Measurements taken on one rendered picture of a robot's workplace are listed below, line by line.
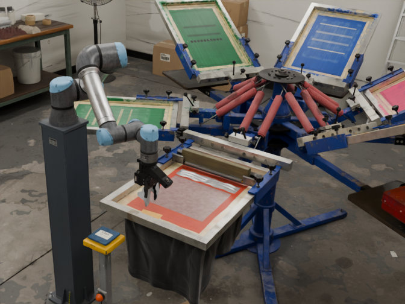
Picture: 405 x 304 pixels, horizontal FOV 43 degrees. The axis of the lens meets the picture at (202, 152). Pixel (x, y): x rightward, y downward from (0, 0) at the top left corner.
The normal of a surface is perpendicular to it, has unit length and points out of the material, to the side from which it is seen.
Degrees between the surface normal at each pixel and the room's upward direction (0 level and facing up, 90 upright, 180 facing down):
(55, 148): 90
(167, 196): 0
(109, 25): 90
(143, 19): 90
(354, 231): 0
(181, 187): 0
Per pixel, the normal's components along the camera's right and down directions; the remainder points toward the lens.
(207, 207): 0.06, -0.90
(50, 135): -0.55, 0.34
